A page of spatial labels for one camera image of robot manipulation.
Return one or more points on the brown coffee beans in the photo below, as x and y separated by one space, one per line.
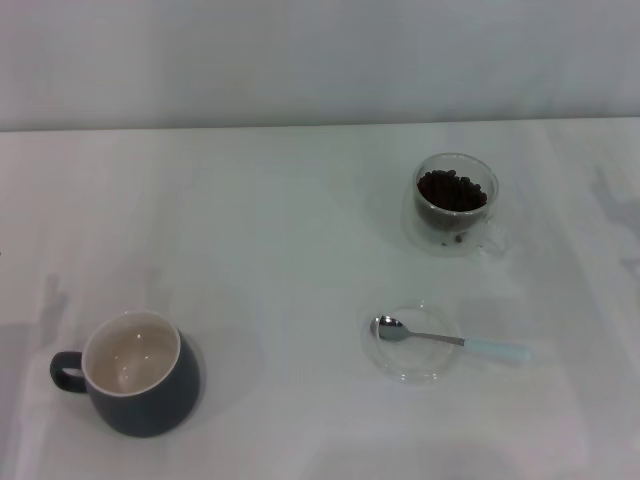
450 192

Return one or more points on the clear glass saucer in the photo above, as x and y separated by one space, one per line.
415 365

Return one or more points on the dark blue ceramic mug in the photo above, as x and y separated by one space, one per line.
150 400

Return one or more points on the clear double-wall glass cup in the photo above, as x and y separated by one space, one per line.
450 251

